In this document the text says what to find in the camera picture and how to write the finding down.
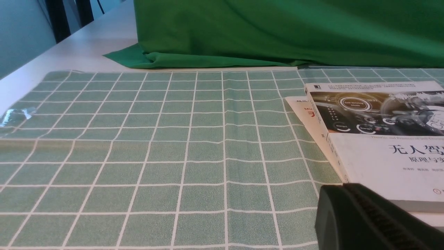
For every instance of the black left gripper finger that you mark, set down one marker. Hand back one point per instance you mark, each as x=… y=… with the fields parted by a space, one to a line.
x=353 y=217

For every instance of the white self-driving textbook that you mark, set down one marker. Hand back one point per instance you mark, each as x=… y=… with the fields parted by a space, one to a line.
x=387 y=136

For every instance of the white book under textbook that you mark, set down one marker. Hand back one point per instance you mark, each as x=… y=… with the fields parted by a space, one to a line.
x=303 y=110

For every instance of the green checkered tablecloth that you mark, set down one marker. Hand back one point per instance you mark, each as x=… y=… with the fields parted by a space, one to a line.
x=168 y=160

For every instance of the green backdrop cloth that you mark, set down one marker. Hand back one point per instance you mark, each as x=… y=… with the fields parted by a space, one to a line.
x=287 y=33

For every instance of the clear tape piece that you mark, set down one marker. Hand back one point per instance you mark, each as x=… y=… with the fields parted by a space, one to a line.
x=14 y=117

